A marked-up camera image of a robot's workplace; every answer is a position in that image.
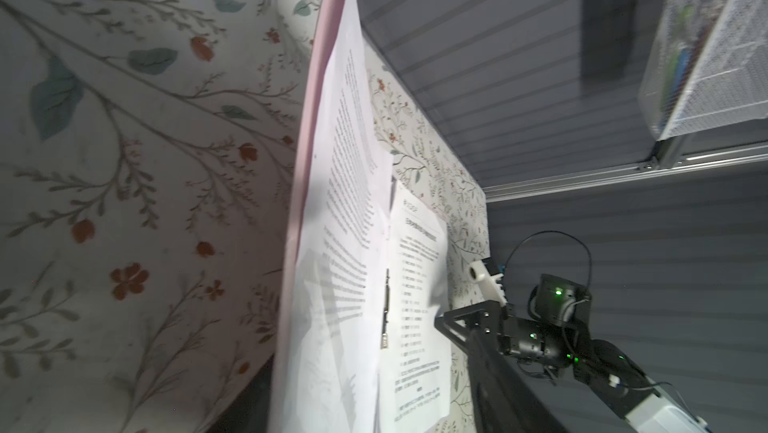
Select aluminium horizontal back bar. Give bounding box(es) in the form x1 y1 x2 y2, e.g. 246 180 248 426
483 141 767 203

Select silver folder clip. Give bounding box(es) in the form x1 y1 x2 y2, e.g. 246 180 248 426
380 268 390 349

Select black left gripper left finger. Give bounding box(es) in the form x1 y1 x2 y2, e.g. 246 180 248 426
207 356 274 433

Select white wire mesh basket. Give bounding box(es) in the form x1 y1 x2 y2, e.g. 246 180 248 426
638 0 767 140

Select floral patterned table mat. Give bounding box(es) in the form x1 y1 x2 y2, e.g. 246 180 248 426
0 0 492 433

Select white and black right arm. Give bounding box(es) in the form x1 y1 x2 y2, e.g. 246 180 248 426
435 300 710 432

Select white printed paper sheet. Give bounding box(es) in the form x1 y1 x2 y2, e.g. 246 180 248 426
280 0 392 432

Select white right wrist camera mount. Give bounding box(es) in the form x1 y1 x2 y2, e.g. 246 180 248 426
469 257 507 306

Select white sheet with XDOF header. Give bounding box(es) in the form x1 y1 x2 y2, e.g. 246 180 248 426
378 181 451 432

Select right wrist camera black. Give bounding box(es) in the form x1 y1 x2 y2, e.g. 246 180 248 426
531 274 592 327

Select pens in white basket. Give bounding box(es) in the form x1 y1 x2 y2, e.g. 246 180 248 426
659 3 698 126

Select pink file folder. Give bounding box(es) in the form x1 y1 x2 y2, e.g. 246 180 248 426
267 0 345 432

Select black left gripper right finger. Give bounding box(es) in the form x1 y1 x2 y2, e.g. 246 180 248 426
467 330 567 433

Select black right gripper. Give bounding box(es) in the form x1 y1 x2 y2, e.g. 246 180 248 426
434 300 591 379

